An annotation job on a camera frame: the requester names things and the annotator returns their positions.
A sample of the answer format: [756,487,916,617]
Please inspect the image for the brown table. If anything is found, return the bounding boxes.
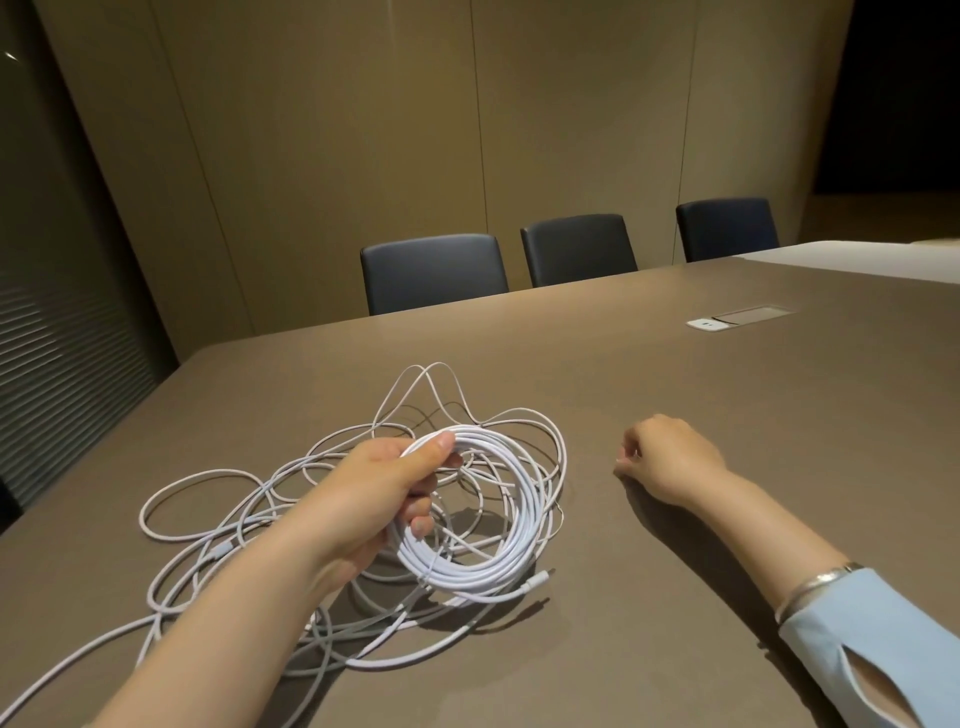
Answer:
[0,254,960,728]

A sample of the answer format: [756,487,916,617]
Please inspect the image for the white cable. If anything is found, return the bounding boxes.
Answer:
[386,425,560,610]

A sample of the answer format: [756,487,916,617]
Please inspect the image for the dark meeting chair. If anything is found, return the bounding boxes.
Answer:
[675,197,781,264]
[520,213,640,289]
[359,233,511,316]

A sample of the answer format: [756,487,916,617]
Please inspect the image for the person's left forearm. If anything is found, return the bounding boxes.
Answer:
[82,509,354,728]

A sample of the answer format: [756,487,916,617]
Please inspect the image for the silver bracelet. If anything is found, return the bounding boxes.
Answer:
[772,562,865,628]

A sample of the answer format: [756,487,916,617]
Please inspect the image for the pile of white cables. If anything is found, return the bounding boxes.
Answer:
[0,362,568,728]

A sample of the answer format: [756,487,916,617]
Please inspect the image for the pale beige table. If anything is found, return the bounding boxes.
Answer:
[731,238,960,285]

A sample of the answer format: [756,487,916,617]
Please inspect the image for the glass partition with grey blinds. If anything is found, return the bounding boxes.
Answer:
[0,0,181,538]

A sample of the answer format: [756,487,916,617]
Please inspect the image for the white table socket panel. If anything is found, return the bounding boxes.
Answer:
[685,303,795,333]

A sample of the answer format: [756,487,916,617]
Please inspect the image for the person's right forearm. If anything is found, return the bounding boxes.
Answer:
[689,468,960,728]

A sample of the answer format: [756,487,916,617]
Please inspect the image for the person's left hand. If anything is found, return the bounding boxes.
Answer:
[290,428,465,595]

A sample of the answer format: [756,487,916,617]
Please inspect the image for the person's right hand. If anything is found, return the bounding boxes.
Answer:
[613,413,733,510]

